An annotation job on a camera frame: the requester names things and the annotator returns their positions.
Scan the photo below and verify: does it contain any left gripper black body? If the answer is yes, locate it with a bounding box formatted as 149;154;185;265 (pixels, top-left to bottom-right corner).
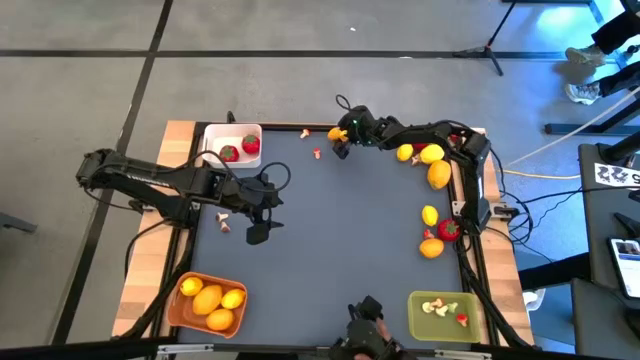
238;172;284;224

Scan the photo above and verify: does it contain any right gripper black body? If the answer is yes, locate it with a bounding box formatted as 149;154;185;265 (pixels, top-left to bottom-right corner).
339;105;379;147

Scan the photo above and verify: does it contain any large orange-yellow toy lemon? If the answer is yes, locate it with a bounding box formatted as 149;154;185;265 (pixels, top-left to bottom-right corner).
192;284;224;316
426;159;453;191

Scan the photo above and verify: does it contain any white plastic basket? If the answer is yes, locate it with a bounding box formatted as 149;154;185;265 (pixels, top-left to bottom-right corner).
201;122;264;170

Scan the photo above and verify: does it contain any orange plastic basket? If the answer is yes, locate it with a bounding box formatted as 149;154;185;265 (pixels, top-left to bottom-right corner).
166;271;249;340

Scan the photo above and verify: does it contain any black tripod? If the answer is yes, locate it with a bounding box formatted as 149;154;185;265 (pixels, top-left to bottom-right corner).
452;0;519;78

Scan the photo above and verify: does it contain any green plastic basket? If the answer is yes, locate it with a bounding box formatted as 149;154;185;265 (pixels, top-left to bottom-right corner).
406;290;483;344

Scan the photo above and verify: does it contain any black stand bar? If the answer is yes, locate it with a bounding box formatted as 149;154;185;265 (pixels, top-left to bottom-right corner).
543;97;640;137

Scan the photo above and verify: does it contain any person's shoe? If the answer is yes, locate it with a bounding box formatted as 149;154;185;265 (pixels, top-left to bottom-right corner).
564;81;603;107
564;43;607;68

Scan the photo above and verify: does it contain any dark grey stand foot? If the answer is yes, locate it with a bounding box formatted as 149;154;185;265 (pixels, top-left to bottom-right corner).
0;212;39;235

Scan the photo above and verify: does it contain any black side table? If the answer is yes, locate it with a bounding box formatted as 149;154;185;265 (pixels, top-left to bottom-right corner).
569;142;640;360

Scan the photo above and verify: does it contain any white printed paper tag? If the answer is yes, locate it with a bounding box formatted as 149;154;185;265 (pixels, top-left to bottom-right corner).
593;162;640;190

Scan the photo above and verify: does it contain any person's leg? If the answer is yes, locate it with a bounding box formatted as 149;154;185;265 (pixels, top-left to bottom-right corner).
591;8;640;56
597;59;640;99

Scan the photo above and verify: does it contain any black tablet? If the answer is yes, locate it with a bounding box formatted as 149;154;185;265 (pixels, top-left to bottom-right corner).
607;236;640;301

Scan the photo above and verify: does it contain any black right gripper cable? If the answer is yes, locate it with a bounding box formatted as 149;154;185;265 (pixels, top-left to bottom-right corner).
334;93;357;115

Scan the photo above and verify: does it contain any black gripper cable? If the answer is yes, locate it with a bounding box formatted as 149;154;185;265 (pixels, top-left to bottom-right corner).
334;93;357;115
219;149;293;195

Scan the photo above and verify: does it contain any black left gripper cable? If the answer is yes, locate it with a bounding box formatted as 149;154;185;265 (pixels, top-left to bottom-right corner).
219;149;293;195

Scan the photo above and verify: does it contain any black cable bundle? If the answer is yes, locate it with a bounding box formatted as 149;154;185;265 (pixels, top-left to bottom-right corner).
117;219;199;341
457;234;531;349

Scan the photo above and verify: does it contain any black table-level camera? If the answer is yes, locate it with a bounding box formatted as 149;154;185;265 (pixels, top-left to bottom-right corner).
329;294;401;360

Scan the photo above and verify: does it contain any white cable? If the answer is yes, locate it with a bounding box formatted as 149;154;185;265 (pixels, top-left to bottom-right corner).
502;84;640;169

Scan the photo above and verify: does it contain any yellow cable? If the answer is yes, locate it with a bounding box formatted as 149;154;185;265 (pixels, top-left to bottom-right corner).
501;168;582;181

